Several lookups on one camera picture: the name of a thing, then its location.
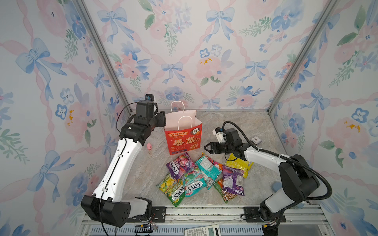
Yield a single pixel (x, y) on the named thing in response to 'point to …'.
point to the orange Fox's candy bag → (218, 165)
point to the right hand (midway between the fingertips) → (207, 146)
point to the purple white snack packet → (233, 180)
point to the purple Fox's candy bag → (180, 165)
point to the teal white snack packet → (209, 171)
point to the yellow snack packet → (239, 164)
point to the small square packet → (256, 140)
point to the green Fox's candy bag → (174, 189)
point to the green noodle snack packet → (226, 196)
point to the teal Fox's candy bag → (194, 182)
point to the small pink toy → (149, 146)
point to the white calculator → (211, 230)
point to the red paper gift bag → (183, 129)
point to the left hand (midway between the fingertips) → (158, 113)
